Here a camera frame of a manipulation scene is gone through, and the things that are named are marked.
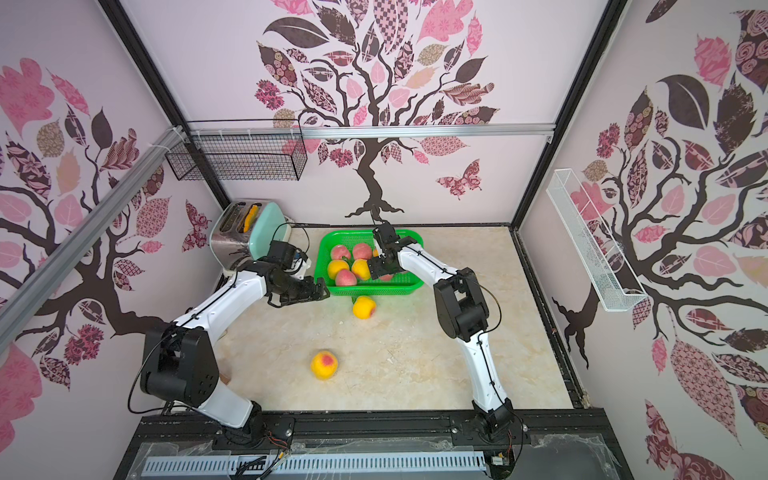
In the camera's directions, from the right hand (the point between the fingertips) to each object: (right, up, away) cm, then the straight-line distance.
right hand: (384, 269), depth 100 cm
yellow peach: (-17, +1, 0) cm, 17 cm away
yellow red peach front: (-16, -25, -21) cm, 36 cm away
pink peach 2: (-13, -2, -6) cm, 14 cm away
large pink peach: (-8, +6, +3) cm, 11 cm away
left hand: (-21, -9, -13) cm, 26 cm away
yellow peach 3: (-6, -12, -8) cm, 16 cm away
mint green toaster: (-47, +13, -4) cm, 49 cm away
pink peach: (-16, +6, +3) cm, 17 cm away
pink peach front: (+1, -2, -7) cm, 8 cm away
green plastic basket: (+7, -5, +3) cm, 9 cm away
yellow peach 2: (-8, +1, -2) cm, 8 cm away
